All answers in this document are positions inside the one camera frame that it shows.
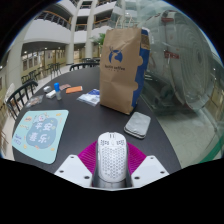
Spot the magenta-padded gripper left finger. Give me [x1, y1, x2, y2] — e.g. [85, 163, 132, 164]
[54, 140, 99, 189]

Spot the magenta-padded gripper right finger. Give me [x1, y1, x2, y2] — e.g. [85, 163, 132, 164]
[124, 142, 170, 189]

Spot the white perforated computer mouse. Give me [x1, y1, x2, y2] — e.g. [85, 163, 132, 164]
[95, 131, 129, 184]

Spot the light green printed mouse pad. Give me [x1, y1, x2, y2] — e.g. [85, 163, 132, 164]
[11, 109, 70, 165]

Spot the grey fabric pouch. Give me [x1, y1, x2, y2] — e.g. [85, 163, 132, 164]
[123, 111, 152, 140]

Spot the white tissue packet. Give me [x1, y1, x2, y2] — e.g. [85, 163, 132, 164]
[76, 88, 101, 107]

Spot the small blue-capped bottle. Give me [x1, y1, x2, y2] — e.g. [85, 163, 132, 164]
[53, 82, 63, 101]

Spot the orange card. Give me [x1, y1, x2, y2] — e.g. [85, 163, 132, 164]
[65, 85, 84, 95]

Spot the clear plastic packet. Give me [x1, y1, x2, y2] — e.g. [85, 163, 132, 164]
[25, 94, 45, 108]

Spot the black slatted chair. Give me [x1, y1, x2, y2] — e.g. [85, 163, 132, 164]
[5, 79, 39, 121]
[68, 61, 101, 72]

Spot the brown paper bag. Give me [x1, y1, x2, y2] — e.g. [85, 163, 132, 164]
[99, 27, 151, 116]

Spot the group of dark chairs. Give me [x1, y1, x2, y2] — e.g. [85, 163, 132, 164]
[20, 62, 63, 84]

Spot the green potted plant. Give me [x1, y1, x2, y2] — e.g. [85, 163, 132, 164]
[89, 33, 107, 46]

